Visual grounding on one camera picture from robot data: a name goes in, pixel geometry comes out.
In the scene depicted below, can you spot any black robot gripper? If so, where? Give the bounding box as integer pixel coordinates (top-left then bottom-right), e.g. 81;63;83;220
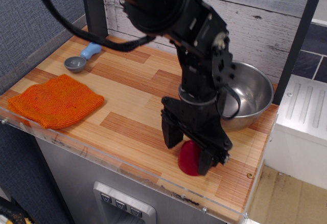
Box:
161;93;232;175

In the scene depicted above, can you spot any red egg-shaped object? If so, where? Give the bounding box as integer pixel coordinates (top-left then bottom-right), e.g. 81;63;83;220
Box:
178;140;201;176

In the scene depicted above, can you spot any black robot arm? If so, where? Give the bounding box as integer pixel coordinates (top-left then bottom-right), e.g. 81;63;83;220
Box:
121;0;240;175

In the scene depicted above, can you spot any stainless steel bowl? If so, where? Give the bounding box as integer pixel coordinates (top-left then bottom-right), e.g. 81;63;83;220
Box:
221;61;274;132

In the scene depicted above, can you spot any yellow object bottom left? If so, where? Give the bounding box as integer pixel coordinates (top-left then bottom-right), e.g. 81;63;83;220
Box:
4;214;32;224

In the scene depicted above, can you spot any clear acrylic edge guard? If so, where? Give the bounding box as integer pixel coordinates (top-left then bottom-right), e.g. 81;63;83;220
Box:
1;108;249;223

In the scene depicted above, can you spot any silver toy fridge cabinet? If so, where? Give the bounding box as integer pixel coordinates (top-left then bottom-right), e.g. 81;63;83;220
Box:
36;139;222;223

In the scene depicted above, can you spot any white toy sink unit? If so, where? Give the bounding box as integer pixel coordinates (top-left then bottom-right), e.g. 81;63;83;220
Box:
264;75;326;189

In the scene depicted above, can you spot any orange knitted cloth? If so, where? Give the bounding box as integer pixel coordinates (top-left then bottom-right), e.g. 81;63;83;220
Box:
8;74;104;129

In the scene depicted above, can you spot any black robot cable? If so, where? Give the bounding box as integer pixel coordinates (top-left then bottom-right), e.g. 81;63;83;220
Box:
30;0;156;53

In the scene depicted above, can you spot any grey scoop blue handle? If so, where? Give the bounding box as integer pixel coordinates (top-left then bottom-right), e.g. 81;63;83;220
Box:
64;42;102;73

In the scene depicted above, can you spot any black right frame post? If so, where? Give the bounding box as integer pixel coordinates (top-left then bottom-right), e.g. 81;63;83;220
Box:
273;0;319;105

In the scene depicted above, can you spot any black frame post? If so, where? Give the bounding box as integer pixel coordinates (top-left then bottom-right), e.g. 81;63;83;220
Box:
83;0;108;38
273;0;319;105

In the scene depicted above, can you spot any black left frame post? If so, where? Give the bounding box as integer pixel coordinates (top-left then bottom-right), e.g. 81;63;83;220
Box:
83;0;108;38

